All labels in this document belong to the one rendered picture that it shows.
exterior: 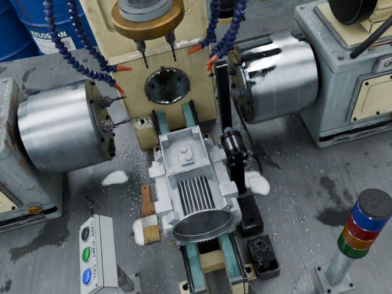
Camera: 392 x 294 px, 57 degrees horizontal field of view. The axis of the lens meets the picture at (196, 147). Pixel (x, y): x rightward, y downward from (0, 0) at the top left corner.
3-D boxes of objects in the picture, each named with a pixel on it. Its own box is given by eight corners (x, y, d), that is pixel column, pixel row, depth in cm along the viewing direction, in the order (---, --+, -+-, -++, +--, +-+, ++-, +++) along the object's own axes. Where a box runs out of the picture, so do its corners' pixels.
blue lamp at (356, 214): (345, 206, 69) (350, 194, 65) (375, 198, 69) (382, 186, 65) (361, 235, 65) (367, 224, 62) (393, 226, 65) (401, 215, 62)
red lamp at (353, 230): (341, 216, 72) (345, 206, 69) (370, 209, 73) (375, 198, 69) (356, 244, 69) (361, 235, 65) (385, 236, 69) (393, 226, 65)
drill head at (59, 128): (18, 140, 125) (-26, 88, 105) (123, 114, 126) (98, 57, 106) (13, 203, 109) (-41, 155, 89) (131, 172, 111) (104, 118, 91)
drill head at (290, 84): (206, 93, 127) (198, 32, 107) (318, 65, 128) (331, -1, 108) (226, 148, 112) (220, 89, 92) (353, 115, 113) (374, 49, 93)
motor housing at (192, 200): (159, 187, 106) (143, 149, 90) (222, 171, 106) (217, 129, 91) (172, 252, 93) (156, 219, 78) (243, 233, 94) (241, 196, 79)
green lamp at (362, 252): (333, 235, 80) (336, 226, 76) (359, 228, 80) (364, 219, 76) (346, 261, 76) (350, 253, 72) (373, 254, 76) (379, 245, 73)
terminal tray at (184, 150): (163, 153, 94) (157, 135, 88) (203, 142, 94) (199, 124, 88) (171, 192, 86) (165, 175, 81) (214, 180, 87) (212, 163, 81)
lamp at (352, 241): (336, 226, 76) (341, 216, 72) (364, 219, 76) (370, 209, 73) (350, 253, 72) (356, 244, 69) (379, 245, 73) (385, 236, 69)
